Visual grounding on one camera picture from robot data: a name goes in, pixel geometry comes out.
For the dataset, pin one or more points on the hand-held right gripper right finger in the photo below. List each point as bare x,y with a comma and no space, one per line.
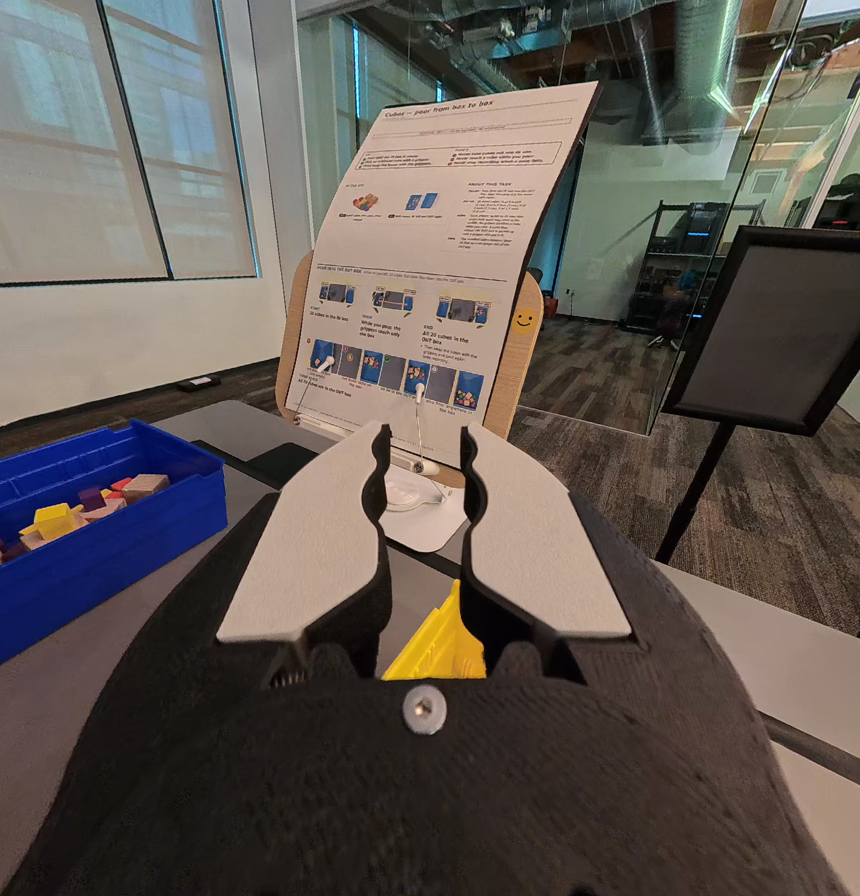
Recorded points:
542,553

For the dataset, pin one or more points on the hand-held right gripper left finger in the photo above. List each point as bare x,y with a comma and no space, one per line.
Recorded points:
311,553

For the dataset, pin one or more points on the yellow plastic box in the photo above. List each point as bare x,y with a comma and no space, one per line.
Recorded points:
430,651

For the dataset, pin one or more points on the pile of wooden cubes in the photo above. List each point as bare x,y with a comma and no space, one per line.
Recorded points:
146,486

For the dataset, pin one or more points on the blue plastic box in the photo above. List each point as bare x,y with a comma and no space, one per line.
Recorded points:
87,595

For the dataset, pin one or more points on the small black floor device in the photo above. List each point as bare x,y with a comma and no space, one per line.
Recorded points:
197,384

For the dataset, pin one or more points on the yellow smiley sticker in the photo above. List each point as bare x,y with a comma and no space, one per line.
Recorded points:
524,322

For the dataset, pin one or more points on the small red canister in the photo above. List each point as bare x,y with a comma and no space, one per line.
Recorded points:
550,309

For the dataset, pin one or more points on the black shelving rack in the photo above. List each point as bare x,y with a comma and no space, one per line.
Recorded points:
682,266

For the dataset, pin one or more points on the printed instruction sheet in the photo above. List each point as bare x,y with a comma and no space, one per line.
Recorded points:
437,210

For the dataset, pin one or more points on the window with roller blinds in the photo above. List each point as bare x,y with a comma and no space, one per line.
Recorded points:
52,140

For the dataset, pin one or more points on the black sign frame stand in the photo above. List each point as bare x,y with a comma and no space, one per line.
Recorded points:
773,329

